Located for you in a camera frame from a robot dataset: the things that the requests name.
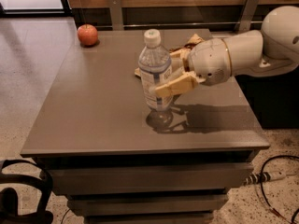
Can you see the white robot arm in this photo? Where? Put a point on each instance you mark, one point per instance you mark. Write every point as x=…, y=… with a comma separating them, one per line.
x=271, y=51

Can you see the black chair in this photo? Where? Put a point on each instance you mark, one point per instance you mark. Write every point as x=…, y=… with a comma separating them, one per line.
x=25, y=192

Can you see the striped power strip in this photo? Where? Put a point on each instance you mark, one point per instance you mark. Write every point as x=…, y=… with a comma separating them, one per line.
x=254, y=179

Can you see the red apple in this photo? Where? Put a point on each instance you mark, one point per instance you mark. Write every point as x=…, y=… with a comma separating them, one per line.
x=87, y=35

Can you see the clear plastic water bottle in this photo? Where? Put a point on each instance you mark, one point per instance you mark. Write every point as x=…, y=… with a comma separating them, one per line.
x=152, y=100

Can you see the right metal wall bracket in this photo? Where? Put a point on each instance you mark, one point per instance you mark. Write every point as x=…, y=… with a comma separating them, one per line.
x=247, y=13

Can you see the yellow brown chip bag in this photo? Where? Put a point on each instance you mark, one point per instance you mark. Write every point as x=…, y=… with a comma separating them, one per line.
x=190, y=42

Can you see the grey drawer cabinet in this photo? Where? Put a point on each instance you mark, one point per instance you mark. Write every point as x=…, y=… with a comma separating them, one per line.
x=116, y=162

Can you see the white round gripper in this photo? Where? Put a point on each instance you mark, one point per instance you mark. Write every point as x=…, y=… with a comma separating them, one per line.
x=207, y=61

